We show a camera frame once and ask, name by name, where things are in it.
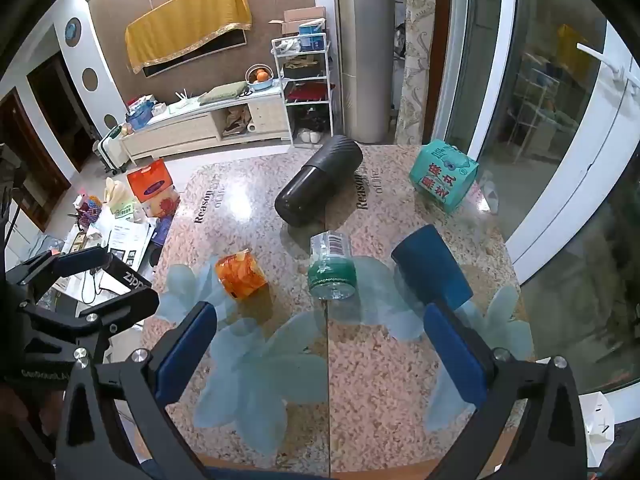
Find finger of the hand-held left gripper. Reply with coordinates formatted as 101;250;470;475
4;246;115;295
19;287;161;346

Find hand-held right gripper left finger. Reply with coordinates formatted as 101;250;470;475
52;301;218;480

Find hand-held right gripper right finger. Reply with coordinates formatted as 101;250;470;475
423;303;589;480

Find dark blue cup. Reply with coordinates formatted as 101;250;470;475
391;224;474;307

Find pile of papers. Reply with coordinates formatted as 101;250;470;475
60;207;156;271

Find cream plastic bag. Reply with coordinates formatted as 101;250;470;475
103;177;142;222

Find orange snack packet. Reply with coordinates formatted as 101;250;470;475
215;250;269;302

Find white suitcase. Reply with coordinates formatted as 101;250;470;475
92;125;132;177

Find green clear plastic bottle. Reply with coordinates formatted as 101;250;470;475
306;230;358;301

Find white television cabinet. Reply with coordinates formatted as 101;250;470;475
120;87;293;166

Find white cardboard box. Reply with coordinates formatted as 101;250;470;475
579;391;619;469

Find green tissue pack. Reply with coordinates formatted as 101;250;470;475
408;139;480;214

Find black ribbed tumbler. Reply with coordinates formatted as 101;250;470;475
274;135;364;228

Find green cushion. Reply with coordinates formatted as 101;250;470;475
199;82;249;104

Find blue fruit bowl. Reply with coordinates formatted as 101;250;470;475
245;64;275;92

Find yellow fringed cloth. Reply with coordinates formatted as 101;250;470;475
124;0;253;75

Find white metal shelf rack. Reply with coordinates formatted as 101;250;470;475
271;32;335;147

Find patterned beige curtain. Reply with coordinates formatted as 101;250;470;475
394;0;440;146

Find grey standing air conditioner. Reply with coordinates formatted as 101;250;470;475
333;0;397;144

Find blue tissue pack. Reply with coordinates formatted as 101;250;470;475
299;19;327;52

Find open cardboard box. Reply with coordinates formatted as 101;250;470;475
269;6;327;37

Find wall television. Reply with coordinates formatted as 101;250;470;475
142;30;250;79

